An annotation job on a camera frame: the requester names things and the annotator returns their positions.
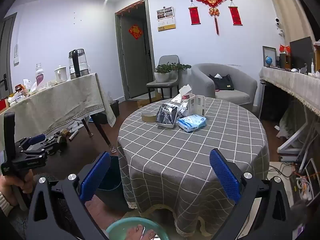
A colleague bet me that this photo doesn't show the beige curtain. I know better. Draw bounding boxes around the beige curtain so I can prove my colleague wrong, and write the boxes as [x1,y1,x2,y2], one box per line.
[265,0,316,43]

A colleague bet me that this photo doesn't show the person's left hand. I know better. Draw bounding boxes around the person's left hand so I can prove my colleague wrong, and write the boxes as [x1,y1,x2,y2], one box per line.
[0,169,33,193]

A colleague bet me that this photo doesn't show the black monitor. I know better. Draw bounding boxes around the black monitor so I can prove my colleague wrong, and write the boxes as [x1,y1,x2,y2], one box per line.
[289,37,316,70]

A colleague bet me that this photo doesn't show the red hanging scroll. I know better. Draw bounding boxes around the red hanging scroll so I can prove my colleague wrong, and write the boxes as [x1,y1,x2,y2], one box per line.
[188,2,201,26]
[228,0,243,26]

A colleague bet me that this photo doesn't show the grey dining chair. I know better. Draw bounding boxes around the grey dining chair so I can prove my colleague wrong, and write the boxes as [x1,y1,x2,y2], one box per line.
[146,55,180,103]

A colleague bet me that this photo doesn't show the black handbag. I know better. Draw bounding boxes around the black handbag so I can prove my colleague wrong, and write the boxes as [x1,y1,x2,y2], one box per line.
[209,74,235,91]

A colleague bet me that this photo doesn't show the wall calendar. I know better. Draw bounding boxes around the wall calendar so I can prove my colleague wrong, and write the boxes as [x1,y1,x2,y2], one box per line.
[157,7,177,32]

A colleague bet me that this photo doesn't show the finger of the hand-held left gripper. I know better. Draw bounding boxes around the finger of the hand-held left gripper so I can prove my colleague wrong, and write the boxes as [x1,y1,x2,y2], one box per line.
[15,134,47,153]
[30,136,62,155]

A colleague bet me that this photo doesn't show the red and white box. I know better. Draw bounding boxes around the red and white box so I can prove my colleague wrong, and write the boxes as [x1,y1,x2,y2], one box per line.
[171,93,195,104]

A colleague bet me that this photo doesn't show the red diamond door sticker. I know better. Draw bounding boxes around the red diamond door sticker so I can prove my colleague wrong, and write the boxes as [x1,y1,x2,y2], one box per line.
[128,24,143,40]

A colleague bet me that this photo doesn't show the brown cardboard box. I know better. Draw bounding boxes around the brown cardboard box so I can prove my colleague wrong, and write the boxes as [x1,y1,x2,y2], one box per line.
[314,40,320,72]

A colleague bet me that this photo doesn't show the beige tablecloth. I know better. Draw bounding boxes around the beige tablecloth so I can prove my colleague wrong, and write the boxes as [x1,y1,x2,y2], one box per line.
[0,73,117,153]

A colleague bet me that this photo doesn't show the brown wooden box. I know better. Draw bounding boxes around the brown wooden box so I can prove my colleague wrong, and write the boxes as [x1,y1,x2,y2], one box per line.
[279,53,292,69]

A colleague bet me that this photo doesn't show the green wash basin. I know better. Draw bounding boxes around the green wash basin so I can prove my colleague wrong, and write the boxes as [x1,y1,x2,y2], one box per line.
[105,217,168,240]

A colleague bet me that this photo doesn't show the black printed packet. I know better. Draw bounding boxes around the black printed packet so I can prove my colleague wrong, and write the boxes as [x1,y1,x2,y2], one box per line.
[156,103,178,129]

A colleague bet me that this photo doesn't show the white lidded mug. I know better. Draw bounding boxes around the white lidded mug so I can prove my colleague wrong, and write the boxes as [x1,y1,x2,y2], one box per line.
[54,65,68,83]

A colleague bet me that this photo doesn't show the plastic bottle purple label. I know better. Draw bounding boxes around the plastic bottle purple label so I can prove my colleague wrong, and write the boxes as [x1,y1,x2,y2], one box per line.
[34,63,45,89]

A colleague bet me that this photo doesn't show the heap of plastic bags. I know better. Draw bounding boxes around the heap of plastic bags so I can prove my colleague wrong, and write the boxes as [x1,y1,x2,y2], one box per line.
[7,79,38,103]

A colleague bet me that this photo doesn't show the dark grey door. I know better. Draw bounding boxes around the dark grey door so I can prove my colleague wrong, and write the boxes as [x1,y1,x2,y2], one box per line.
[0,12,18,99]

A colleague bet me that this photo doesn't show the white printed carton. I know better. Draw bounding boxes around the white printed carton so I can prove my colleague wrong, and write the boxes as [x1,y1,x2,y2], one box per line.
[187,94,207,117]

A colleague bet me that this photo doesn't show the person's left foot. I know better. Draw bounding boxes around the person's left foot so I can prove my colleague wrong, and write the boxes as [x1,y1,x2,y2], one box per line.
[125,224,145,240]

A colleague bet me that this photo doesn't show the beige lace desk cloth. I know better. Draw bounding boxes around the beige lace desk cloth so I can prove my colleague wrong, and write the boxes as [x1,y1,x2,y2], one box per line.
[259,66,320,117]

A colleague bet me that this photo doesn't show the grey armchair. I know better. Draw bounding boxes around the grey armchair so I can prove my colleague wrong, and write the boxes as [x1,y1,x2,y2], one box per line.
[191,63,258,105]

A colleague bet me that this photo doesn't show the dark teal waste bin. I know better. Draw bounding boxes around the dark teal waste bin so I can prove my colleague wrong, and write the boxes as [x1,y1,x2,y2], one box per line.
[96,155,130,212]

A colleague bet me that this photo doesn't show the round table, grey checked cloth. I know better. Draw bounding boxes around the round table, grey checked cloth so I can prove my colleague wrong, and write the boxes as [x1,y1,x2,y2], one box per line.
[117,97,270,238]

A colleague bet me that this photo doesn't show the glass electric kettle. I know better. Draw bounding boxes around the glass electric kettle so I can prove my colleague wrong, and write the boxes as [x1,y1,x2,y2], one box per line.
[69,49,90,80]

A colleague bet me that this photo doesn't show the person's left forearm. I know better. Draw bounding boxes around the person's left forearm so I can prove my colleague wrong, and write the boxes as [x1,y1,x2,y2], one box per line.
[0,190,14,217]

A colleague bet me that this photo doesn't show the small black bin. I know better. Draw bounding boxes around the small black bin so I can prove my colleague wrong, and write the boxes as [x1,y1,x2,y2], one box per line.
[110,100,120,117]

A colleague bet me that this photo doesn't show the blue and white wipes packet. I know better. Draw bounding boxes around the blue and white wipes packet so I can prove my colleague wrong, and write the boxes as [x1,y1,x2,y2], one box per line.
[177,114,207,132]

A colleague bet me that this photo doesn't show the potted green plant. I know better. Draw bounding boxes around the potted green plant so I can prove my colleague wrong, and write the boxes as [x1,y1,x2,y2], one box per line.
[154,64,173,83]
[172,62,192,75]

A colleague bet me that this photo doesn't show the white desk frame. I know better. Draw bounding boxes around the white desk frame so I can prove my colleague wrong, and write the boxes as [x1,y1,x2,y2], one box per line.
[279,105,316,155]

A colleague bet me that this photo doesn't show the grey picture frame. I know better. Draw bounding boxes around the grey picture frame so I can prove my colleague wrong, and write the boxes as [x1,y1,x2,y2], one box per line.
[262,46,277,68]

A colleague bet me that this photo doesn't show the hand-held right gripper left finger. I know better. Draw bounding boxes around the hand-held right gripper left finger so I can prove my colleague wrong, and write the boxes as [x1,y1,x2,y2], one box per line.
[26,151,112,240]

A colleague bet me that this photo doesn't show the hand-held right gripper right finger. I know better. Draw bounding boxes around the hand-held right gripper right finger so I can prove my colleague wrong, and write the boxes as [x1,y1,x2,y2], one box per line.
[209,149,294,240]

